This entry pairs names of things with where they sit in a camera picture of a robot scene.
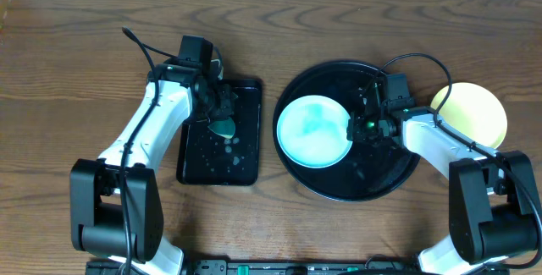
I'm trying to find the round black tray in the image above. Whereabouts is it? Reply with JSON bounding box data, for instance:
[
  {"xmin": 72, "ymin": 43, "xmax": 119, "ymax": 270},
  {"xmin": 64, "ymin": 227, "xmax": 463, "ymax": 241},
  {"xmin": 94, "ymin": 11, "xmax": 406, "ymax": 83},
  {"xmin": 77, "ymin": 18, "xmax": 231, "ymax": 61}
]
[{"xmin": 273, "ymin": 60, "xmax": 420, "ymax": 201}]

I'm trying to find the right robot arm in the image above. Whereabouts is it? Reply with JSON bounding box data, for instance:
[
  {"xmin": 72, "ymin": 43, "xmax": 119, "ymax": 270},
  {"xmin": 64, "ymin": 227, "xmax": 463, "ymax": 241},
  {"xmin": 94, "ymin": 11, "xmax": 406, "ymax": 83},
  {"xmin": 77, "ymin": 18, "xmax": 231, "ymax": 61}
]
[{"xmin": 346, "ymin": 99, "xmax": 541, "ymax": 274}]

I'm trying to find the white plate with blue stain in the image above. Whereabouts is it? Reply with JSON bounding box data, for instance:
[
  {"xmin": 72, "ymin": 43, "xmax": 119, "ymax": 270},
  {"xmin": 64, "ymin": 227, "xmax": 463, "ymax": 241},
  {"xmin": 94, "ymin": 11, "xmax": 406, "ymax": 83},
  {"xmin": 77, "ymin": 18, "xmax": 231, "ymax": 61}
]
[{"xmin": 275, "ymin": 95, "xmax": 352, "ymax": 169}]

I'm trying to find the yellow plate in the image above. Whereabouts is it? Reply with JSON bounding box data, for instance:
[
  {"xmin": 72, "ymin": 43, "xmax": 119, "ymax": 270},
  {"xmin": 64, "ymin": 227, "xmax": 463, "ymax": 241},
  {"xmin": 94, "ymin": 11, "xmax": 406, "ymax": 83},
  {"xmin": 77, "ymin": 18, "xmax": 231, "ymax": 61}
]
[{"xmin": 440, "ymin": 82, "xmax": 507, "ymax": 148}]

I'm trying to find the rectangular black tray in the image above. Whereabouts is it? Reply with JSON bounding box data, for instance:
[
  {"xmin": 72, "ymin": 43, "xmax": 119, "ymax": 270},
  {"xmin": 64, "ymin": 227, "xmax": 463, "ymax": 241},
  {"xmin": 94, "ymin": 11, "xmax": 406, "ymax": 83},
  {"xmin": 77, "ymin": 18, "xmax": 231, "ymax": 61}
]
[{"xmin": 176, "ymin": 79, "xmax": 263, "ymax": 186}]

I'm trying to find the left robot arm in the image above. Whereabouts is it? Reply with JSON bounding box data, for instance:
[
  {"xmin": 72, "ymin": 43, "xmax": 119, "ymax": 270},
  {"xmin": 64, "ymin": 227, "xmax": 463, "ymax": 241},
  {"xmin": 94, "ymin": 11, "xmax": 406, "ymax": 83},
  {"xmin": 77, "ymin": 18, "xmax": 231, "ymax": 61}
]
[{"xmin": 69, "ymin": 59, "xmax": 235, "ymax": 274}]

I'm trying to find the green yellow sponge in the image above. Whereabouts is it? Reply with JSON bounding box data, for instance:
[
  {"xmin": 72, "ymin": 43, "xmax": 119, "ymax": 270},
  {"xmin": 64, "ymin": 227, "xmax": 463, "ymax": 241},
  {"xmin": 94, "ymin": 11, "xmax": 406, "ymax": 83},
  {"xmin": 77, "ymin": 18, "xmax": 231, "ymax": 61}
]
[{"xmin": 208, "ymin": 117, "xmax": 236, "ymax": 140}]

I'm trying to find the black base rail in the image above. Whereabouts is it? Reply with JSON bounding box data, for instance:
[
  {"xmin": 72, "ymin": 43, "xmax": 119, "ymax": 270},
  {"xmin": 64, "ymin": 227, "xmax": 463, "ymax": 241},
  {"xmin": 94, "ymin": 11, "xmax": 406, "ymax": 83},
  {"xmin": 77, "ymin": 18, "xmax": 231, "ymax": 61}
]
[{"xmin": 84, "ymin": 257, "xmax": 509, "ymax": 275}]

